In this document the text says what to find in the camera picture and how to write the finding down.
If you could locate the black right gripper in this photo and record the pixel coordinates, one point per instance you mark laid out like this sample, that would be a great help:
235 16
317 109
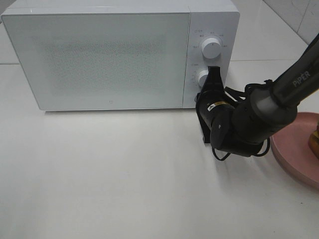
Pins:
214 110

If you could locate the pink round plate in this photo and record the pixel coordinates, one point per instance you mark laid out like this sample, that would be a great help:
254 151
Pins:
291 149

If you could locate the burger with lettuce and cheese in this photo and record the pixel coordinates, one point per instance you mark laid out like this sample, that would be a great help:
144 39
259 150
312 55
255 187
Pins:
314 142

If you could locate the white microwave door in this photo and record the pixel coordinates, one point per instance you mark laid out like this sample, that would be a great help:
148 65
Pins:
102 61

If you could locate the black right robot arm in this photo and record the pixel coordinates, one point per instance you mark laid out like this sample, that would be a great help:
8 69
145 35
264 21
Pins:
242 122

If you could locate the lower white microwave knob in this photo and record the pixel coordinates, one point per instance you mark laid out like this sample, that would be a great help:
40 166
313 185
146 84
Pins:
201 77

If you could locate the white microwave knob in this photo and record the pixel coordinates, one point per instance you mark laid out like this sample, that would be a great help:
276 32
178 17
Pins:
201 77
211 47

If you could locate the upper white microwave knob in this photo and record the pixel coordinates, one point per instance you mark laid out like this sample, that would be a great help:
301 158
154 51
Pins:
211 47

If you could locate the white microwave oven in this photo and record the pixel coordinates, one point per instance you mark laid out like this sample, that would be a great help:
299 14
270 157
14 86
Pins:
207 18

